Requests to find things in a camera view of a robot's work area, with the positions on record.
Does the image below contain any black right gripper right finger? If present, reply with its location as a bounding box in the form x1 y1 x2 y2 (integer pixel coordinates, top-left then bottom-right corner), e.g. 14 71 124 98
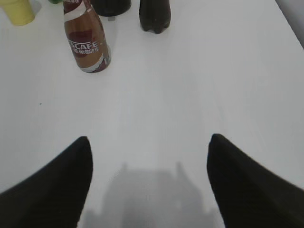
207 133 304 228

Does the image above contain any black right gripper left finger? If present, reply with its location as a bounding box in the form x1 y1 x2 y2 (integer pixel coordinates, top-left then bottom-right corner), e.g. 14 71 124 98
0 136 93 228

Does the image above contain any brown Nescafe coffee bottle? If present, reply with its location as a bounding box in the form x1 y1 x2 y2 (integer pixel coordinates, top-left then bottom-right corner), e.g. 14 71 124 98
63 0 111 73

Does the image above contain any yellow paper cup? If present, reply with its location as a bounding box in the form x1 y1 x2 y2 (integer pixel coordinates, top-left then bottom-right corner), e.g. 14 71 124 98
0 0 35 26

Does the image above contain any green soda bottle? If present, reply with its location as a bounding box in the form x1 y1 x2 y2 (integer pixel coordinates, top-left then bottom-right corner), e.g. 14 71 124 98
48 0 62 4

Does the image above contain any black ceramic mug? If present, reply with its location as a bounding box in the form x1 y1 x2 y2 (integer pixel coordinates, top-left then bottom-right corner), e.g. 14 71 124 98
91 0 132 17

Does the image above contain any cola bottle red label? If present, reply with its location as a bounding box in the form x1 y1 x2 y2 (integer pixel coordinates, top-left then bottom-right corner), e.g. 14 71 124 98
139 0 171 34

